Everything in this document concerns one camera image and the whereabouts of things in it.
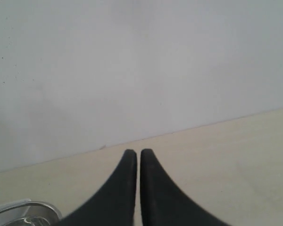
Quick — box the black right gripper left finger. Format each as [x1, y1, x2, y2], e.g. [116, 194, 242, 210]
[58, 149, 137, 226]

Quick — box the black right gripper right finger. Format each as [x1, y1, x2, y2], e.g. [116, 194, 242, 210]
[140, 149, 227, 226]

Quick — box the small stainless steel bowl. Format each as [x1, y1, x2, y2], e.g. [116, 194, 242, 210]
[10, 217, 50, 226]

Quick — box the steel mesh strainer basket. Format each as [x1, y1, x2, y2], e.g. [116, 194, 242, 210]
[0, 199, 62, 226]

